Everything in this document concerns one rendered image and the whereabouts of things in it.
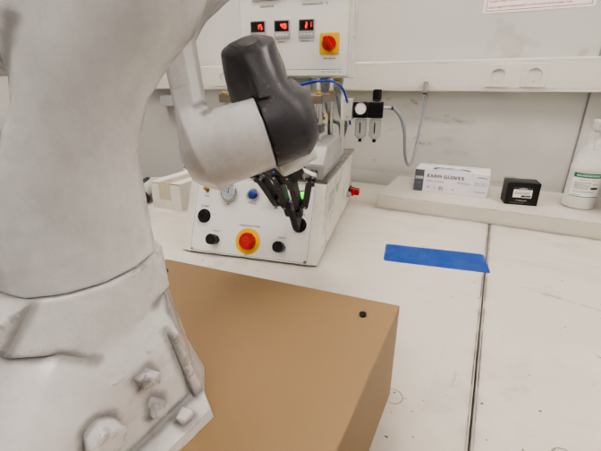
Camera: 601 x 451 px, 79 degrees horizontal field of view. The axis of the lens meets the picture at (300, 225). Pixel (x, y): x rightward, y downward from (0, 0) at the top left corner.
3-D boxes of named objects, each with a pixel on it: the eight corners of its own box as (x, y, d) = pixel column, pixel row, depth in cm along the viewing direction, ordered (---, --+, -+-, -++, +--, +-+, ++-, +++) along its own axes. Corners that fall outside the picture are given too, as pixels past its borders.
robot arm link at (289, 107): (263, 190, 50) (332, 165, 51) (233, 110, 39) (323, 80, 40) (235, 113, 61) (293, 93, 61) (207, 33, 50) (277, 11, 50)
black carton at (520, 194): (500, 198, 117) (503, 176, 114) (531, 200, 114) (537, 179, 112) (503, 203, 112) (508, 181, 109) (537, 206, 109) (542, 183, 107)
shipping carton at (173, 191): (190, 192, 139) (188, 169, 136) (217, 197, 133) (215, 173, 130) (151, 206, 123) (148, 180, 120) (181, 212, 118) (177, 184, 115)
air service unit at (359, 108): (342, 140, 113) (344, 89, 108) (390, 141, 110) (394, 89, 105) (339, 142, 109) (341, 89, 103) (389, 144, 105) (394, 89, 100)
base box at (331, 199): (260, 192, 139) (258, 147, 133) (359, 200, 130) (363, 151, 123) (182, 251, 91) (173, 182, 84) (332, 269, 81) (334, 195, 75)
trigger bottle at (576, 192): (558, 200, 115) (579, 117, 106) (589, 203, 112) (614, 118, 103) (563, 208, 107) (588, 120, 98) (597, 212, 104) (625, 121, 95)
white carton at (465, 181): (419, 182, 136) (420, 162, 133) (486, 189, 127) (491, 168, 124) (412, 190, 126) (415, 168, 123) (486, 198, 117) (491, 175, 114)
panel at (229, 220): (189, 250, 90) (198, 174, 91) (308, 265, 83) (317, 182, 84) (184, 250, 88) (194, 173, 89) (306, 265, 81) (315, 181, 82)
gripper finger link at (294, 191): (286, 160, 68) (293, 160, 68) (297, 198, 77) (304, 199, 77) (282, 176, 66) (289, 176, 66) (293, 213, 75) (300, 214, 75)
